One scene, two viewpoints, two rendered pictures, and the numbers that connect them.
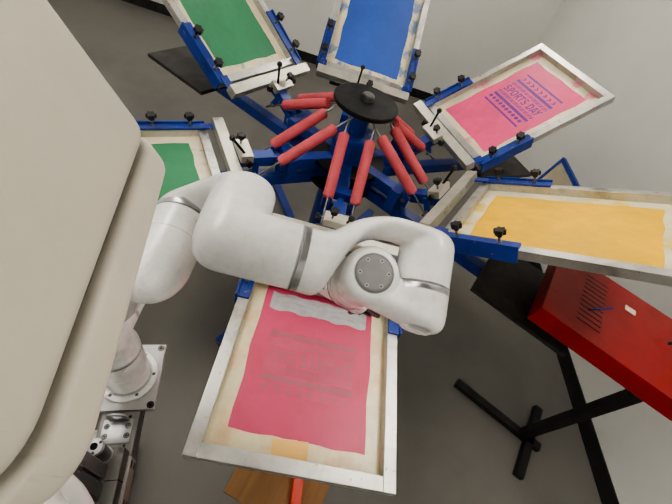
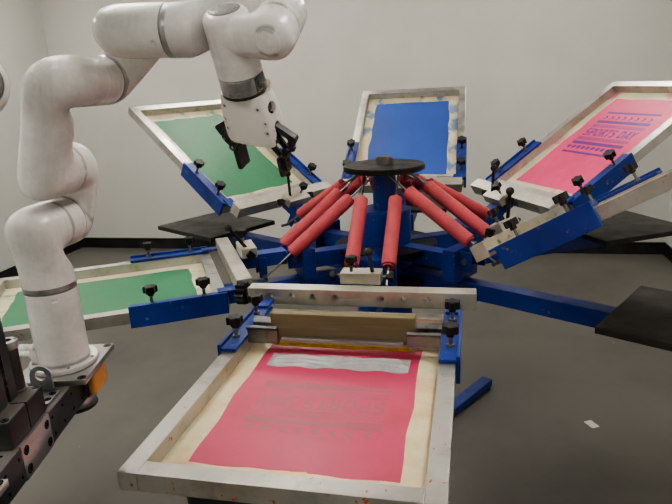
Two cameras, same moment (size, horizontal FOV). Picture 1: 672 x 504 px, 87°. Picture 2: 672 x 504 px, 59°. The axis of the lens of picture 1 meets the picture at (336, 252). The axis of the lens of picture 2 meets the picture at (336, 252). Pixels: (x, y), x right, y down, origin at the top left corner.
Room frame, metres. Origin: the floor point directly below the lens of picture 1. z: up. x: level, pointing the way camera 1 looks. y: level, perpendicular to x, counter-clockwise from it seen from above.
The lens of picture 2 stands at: (-0.55, -0.58, 1.65)
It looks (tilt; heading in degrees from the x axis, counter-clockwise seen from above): 16 degrees down; 24
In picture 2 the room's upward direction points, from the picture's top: 3 degrees counter-clockwise
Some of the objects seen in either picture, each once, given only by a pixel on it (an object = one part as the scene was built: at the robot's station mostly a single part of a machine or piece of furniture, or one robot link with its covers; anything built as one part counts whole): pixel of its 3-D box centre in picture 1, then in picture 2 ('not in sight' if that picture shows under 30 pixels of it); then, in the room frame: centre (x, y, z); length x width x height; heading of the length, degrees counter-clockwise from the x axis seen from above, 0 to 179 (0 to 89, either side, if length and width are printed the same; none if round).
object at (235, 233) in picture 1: (218, 235); (122, 57); (0.29, 0.16, 1.70); 0.21 x 0.15 x 0.16; 102
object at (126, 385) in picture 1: (115, 363); (50, 326); (0.21, 0.36, 1.21); 0.16 x 0.13 x 0.15; 114
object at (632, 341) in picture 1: (610, 324); not in sight; (1.13, -1.20, 1.06); 0.61 x 0.46 x 0.12; 70
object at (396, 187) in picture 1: (346, 158); (386, 247); (1.60, 0.14, 0.99); 0.82 x 0.79 x 0.12; 10
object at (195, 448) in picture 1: (314, 342); (325, 383); (0.57, -0.05, 0.97); 0.79 x 0.58 x 0.04; 10
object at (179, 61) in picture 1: (254, 108); (273, 242); (1.83, 0.77, 0.91); 1.34 x 0.41 x 0.08; 70
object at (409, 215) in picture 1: (445, 242); (550, 302); (1.38, -0.49, 0.91); 1.34 x 0.41 x 0.08; 70
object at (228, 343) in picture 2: (253, 266); (247, 333); (0.75, 0.26, 0.97); 0.30 x 0.05 x 0.07; 10
